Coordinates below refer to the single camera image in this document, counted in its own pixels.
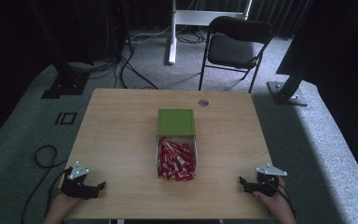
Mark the person's left hand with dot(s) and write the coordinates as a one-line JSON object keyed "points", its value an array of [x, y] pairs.
{"points": [[64, 202]]}

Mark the black folding chair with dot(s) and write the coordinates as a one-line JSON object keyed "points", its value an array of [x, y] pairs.
{"points": [[234, 46]]}

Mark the pile of red packets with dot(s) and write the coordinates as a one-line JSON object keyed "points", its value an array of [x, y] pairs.
{"points": [[176, 160]]}

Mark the person's right hand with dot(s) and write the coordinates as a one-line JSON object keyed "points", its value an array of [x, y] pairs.
{"points": [[275, 202]]}

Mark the black metal stand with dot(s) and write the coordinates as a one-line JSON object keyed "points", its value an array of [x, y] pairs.
{"points": [[289, 90], [65, 81]]}

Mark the white desk frame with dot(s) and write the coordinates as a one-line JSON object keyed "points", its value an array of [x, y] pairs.
{"points": [[180, 18]]}

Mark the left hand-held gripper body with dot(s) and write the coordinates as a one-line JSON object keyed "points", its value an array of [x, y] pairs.
{"points": [[74, 186]]}

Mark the grey table grommet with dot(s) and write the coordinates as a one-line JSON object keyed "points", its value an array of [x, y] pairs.
{"points": [[203, 102]]}

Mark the green box lid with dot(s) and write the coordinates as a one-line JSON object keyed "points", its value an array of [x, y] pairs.
{"points": [[176, 122]]}

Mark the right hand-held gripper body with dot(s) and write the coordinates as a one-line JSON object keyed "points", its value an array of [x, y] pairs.
{"points": [[265, 183]]}

